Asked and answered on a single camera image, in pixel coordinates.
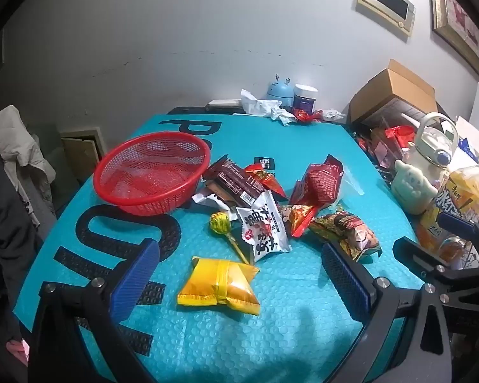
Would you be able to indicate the clear plastic wrapper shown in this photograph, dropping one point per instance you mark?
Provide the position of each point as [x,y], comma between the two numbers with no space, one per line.
[351,185]

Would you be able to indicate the dark brown snack packet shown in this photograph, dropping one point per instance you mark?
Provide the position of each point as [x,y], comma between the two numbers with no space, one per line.
[231,177]

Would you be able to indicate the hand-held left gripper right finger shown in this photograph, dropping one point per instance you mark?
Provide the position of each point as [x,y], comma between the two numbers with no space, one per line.
[343,283]

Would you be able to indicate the crumpled white tissue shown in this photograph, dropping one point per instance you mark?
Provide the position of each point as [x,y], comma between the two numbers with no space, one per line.
[259,105]

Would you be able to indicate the large red snack packet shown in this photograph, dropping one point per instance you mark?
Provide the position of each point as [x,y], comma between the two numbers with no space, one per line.
[319,183]

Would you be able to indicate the dark grey garment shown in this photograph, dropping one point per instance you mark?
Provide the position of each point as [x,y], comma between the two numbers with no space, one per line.
[4,227]

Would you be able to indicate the white flat box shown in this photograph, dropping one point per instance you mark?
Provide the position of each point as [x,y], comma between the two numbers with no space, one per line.
[223,104]

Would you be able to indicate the wooden wall hatch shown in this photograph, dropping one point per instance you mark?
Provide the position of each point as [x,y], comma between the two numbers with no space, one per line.
[82,151]

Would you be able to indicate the white jacket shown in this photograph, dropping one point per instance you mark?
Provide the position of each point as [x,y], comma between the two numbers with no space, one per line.
[8,135]

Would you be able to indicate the small red snack packet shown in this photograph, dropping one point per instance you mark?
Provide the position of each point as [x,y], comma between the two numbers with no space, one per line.
[263,177]

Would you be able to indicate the orange drink bottle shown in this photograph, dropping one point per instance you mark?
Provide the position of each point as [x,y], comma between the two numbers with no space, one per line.
[463,191]

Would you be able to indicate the teal bubble mailer mat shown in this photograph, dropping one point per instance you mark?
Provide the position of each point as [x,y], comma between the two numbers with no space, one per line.
[303,327]

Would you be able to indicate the red plastic basket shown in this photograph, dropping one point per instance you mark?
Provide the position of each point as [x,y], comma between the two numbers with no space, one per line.
[151,206]

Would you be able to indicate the red candy wrapper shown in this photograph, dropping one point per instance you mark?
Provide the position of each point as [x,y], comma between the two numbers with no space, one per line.
[303,116]

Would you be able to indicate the yellow snack packet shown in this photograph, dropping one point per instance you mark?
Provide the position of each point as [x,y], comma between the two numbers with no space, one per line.
[219,287]

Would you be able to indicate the cream wall intercom panel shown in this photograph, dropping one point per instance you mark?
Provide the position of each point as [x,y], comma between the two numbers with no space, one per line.
[387,2]

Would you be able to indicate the brown white snack packet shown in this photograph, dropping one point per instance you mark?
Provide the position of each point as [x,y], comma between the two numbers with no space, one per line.
[213,197]

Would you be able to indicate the crumpled white wrapper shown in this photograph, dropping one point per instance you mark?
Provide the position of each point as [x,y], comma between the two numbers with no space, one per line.
[333,115]

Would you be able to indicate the blue humidifier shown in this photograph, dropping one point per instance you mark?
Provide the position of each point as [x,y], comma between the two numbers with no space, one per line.
[281,93]

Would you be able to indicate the small black card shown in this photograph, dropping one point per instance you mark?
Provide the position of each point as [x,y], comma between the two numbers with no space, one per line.
[264,163]

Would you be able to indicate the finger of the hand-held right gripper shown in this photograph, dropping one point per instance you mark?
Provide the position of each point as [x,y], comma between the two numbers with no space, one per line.
[413,253]
[457,223]

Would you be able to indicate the brown gold snack packet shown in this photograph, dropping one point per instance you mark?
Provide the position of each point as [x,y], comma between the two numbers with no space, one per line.
[343,233]

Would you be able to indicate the white carton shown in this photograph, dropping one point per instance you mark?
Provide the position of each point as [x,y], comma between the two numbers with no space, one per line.
[471,137]

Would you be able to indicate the cream water bottle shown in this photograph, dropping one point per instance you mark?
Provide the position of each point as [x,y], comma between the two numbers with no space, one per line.
[431,143]

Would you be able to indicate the dark blue jar white lid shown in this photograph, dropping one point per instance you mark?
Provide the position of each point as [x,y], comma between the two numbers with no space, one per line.
[305,101]

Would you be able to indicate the cardboard box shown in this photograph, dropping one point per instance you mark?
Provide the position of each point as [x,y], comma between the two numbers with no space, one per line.
[395,87]

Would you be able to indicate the orange red snack packet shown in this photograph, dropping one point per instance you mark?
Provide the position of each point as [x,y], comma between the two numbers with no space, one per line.
[299,217]

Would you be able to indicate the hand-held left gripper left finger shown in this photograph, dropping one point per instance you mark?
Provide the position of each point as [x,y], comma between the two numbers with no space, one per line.
[137,279]

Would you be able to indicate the white black-print snack packet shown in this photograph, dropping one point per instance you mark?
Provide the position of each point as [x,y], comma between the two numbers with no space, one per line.
[263,231]

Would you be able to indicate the framed picture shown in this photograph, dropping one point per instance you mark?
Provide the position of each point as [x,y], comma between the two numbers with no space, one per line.
[459,24]

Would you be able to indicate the pile of red candy packets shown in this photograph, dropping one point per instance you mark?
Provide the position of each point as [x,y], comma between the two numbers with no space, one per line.
[387,139]

